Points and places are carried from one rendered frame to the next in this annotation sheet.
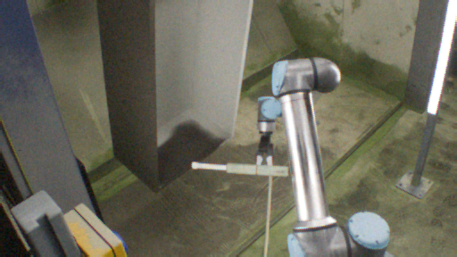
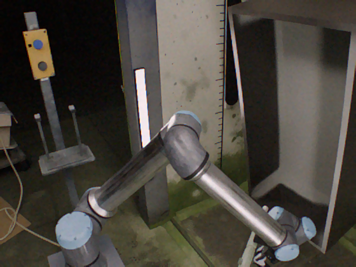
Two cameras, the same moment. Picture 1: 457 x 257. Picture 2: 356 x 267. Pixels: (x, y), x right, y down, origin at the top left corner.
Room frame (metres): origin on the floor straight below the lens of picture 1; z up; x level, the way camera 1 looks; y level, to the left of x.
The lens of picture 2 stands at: (1.55, -1.17, 1.76)
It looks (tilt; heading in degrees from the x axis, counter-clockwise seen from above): 29 degrees down; 103
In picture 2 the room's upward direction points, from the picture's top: 2 degrees counter-clockwise
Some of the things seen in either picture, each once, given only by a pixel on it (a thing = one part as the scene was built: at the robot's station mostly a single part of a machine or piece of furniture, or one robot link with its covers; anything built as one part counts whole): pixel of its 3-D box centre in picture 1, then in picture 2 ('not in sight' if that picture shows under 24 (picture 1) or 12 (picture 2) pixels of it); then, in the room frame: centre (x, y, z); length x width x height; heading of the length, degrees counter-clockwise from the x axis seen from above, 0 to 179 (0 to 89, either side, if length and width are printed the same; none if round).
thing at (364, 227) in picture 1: (363, 242); (77, 237); (0.93, -0.44, 0.83); 0.17 x 0.15 x 0.18; 95
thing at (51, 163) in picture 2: not in sight; (60, 135); (0.52, 0.16, 0.95); 0.26 x 0.15 x 0.32; 43
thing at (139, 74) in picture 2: (103, 232); (143, 117); (0.95, 0.44, 0.96); 0.06 x 0.02 x 0.63; 43
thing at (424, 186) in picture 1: (414, 184); not in sight; (1.97, -1.20, 0.01); 0.20 x 0.20 x 0.01; 43
